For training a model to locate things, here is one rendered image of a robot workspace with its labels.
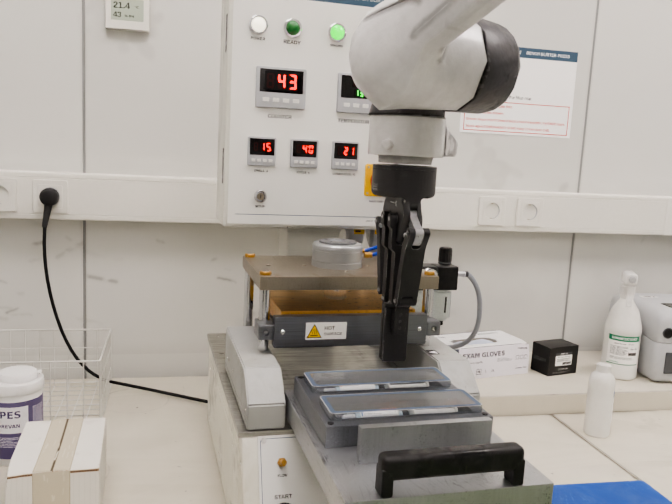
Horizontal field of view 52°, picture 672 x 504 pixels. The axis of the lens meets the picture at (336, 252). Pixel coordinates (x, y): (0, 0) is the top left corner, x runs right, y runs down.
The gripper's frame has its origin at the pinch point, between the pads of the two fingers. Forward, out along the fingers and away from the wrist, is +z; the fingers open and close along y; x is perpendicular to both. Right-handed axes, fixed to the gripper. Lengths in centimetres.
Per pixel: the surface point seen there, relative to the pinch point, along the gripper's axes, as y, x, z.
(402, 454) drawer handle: 19.1, -5.2, 6.4
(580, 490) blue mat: -16, 40, 33
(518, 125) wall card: -79, 57, -29
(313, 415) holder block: 2.9, -10.2, 9.0
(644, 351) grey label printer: -56, 82, 22
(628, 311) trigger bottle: -55, 76, 12
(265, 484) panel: -3.1, -14.5, 20.3
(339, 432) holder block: 8.5, -8.5, 8.7
